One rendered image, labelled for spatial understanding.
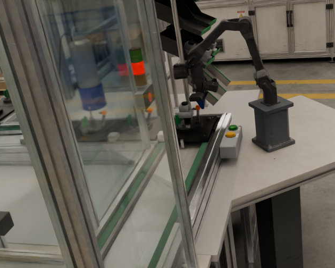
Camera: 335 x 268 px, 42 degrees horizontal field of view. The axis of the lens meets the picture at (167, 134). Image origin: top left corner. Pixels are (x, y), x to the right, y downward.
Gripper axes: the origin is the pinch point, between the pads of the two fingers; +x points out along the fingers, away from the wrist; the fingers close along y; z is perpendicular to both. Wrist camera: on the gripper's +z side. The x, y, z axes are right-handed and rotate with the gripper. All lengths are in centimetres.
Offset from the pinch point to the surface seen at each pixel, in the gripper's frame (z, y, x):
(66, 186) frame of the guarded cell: 14, -134, -41
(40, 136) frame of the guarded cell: 13, -134, -49
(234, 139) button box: 15.3, -12.6, 13.6
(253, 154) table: 22.0, -7.7, 23.9
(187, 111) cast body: -6.7, -2.1, 3.7
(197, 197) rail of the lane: 9, -57, 13
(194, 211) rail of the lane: 9, -66, 13
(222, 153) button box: 10.6, -19.1, 17.0
